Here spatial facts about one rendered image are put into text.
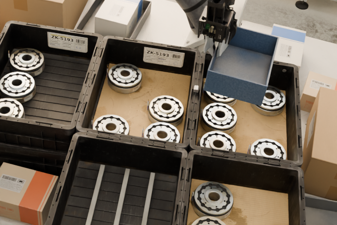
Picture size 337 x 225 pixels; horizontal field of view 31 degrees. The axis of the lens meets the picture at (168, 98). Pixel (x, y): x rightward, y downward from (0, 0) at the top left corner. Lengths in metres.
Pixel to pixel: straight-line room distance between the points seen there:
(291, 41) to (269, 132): 0.50
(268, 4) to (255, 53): 2.08
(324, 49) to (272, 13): 1.34
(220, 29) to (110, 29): 0.80
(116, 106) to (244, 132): 0.38
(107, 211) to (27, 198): 0.23
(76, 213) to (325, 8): 2.59
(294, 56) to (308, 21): 1.55
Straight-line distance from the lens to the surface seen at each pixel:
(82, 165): 1.64
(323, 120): 1.84
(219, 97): 1.81
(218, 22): 1.44
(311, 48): 2.33
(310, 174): 1.78
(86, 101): 1.66
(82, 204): 1.57
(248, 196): 1.63
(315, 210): 1.82
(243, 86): 1.49
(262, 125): 1.80
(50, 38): 1.90
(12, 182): 1.69
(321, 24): 3.68
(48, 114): 1.77
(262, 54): 1.66
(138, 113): 1.77
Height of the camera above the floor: 2.12
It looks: 45 degrees down
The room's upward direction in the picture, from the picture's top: 8 degrees clockwise
